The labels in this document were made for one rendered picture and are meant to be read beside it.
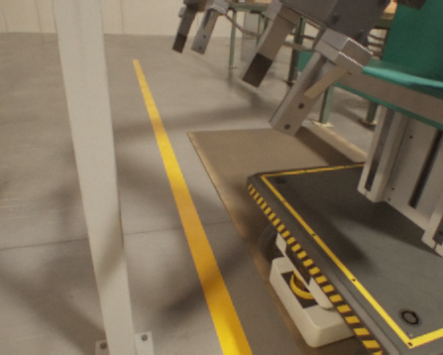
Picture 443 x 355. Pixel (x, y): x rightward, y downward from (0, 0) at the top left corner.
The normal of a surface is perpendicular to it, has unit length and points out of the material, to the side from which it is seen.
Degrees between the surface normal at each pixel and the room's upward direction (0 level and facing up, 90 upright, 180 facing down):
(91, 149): 90
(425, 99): 90
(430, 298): 0
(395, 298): 0
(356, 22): 97
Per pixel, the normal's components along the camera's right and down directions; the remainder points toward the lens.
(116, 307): 0.28, 0.47
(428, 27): -0.95, 0.10
